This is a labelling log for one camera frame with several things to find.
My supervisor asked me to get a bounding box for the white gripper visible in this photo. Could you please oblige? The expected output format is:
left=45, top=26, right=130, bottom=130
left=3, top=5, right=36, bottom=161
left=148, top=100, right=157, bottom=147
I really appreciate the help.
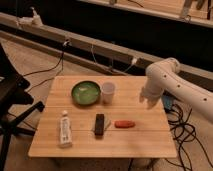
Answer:
left=139, top=84, right=163, bottom=109

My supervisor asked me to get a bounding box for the orange red pepper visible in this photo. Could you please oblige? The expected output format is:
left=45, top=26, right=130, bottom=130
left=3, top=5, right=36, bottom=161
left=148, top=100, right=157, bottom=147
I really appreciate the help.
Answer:
left=114, top=120, right=135, bottom=128

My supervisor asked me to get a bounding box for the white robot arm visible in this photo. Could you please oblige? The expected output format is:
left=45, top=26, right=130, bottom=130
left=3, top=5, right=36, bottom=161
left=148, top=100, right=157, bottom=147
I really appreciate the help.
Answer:
left=139, top=58, right=213, bottom=124

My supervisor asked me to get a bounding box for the green ceramic bowl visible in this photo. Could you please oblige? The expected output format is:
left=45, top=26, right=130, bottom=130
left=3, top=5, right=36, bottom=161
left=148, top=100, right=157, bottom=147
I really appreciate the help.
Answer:
left=71, top=81, right=101, bottom=106

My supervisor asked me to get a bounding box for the blue box on floor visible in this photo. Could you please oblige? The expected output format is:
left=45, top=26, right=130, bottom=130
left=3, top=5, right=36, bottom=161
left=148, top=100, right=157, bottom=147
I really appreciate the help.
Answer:
left=162, top=95, right=173, bottom=112

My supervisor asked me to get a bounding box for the black rectangular remote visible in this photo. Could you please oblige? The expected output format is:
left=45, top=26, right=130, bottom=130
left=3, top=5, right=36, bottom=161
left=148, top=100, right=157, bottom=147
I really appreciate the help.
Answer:
left=94, top=114, right=105, bottom=136

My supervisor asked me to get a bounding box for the wooden table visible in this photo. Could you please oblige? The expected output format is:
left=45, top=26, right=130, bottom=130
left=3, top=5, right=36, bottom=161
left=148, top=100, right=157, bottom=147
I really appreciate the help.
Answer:
left=29, top=76, right=177, bottom=158

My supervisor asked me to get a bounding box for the white tube with cap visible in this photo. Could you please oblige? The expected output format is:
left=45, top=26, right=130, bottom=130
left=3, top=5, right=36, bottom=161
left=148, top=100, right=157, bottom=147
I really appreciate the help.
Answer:
left=60, top=110, right=72, bottom=147

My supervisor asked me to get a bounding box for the black office chair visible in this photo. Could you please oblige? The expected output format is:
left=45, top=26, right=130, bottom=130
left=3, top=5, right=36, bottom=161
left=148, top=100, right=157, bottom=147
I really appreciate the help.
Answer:
left=0, top=43, right=45, bottom=171

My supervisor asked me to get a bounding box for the black floor cable bundle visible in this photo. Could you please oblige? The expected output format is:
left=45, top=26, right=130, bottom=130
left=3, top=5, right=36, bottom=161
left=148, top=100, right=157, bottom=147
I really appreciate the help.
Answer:
left=165, top=103, right=213, bottom=171

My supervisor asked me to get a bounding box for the black cable left floor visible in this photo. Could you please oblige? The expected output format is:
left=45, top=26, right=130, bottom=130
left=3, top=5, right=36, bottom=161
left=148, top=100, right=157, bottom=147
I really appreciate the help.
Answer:
left=22, top=39, right=72, bottom=93

